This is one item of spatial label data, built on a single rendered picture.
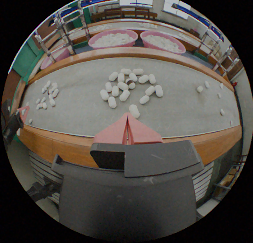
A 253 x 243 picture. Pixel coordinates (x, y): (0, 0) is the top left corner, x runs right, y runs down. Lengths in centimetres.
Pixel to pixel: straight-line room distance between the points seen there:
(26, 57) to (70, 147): 89
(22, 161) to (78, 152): 159
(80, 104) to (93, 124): 8
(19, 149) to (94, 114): 160
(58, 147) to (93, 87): 22
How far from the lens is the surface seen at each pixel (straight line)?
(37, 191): 50
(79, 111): 29
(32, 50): 101
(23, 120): 42
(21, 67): 91
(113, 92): 25
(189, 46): 82
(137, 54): 37
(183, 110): 31
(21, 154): 175
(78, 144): 25
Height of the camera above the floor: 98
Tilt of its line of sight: 76 degrees down
